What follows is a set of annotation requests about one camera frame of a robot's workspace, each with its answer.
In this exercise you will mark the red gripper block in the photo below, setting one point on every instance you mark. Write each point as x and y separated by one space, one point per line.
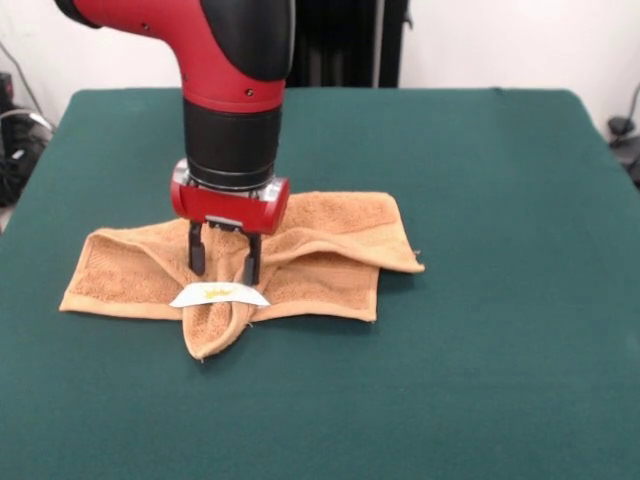
230 207

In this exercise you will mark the tan terry towel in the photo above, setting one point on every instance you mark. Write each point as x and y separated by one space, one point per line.
340 240

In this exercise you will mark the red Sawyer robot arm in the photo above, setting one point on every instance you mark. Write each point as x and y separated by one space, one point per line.
230 110

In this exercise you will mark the dark green table cloth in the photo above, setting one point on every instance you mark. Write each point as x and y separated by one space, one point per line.
450 350

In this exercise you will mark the small black plug adapter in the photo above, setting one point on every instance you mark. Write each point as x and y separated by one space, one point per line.
620 125

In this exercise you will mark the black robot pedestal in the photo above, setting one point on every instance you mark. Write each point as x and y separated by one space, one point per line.
350 45

